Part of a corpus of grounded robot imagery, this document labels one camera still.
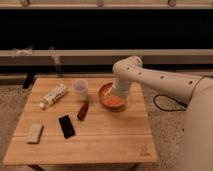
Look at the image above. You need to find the black eraser block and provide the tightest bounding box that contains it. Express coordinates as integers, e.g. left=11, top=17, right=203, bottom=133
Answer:
left=59, top=115, right=75, bottom=138

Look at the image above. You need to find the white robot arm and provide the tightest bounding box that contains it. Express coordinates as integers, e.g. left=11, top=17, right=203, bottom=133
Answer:
left=112, top=56, right=213, bottom=171

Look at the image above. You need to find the orange bowl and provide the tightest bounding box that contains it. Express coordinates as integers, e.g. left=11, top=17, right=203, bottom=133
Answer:
left=98, top=83, right=127, bottom=109

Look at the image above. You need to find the translucent plastic cup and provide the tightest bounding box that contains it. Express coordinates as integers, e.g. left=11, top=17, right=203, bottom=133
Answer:
left=73, top=79, right=88, bottom=101

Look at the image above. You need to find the white tube with cap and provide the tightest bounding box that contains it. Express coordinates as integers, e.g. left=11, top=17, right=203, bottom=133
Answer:
left=39, top=84, right=68, bottom=110

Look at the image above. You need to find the wooden table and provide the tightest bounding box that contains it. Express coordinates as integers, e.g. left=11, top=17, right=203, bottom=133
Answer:
left=3, top=78, right=157, bottom=165

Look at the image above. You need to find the beige rectangular sponge block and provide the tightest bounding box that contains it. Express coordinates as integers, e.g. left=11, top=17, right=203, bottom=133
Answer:
left=26, top=123, right=44, bottom=144

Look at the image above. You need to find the black cable on floor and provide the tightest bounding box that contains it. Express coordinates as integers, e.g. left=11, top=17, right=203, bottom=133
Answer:
left=153, top=94, right=189, bottom=112

